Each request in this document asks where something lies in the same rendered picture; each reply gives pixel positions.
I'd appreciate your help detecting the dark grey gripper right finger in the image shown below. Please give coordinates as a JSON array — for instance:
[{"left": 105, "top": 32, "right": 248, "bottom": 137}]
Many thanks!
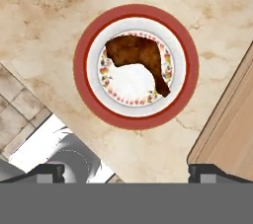
[{"left": 188, "top": 163, "right": 253, "bottom": 185}]

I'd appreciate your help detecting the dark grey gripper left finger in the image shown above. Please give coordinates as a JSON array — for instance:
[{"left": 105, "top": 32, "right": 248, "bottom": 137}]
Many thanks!
[{"left": 0, "top": 163, "right": 66, "bottom": 185}]

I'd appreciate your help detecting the light wooden cutting board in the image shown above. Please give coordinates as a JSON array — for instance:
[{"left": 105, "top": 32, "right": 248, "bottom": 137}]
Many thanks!
[{"left": 186, "top": 40, "right": 253, "bottom": 183}]

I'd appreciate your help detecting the red-rimmed white floral plate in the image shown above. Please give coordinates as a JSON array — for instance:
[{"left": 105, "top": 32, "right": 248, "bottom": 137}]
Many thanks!
[{"left": 72, "top": 3, "right": 201, "bottom": 131}]

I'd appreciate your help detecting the brown chicken drumstick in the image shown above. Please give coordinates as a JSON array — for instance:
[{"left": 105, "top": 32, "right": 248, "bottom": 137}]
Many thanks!
[{"left": 105, "top": 35, "right": 172, "bottom": 99}]

